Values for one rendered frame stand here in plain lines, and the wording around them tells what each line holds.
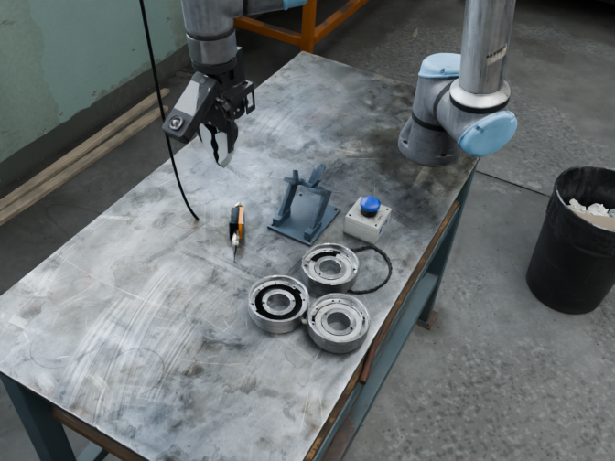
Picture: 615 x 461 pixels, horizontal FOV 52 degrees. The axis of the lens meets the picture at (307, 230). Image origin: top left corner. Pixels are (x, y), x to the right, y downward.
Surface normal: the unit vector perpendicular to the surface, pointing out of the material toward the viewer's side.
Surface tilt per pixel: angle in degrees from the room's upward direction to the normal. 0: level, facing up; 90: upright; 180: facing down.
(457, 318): 0
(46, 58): 90
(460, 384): 0
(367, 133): 0
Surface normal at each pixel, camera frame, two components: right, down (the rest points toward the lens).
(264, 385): 0.06, -0.73
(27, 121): 0.88, 0.37
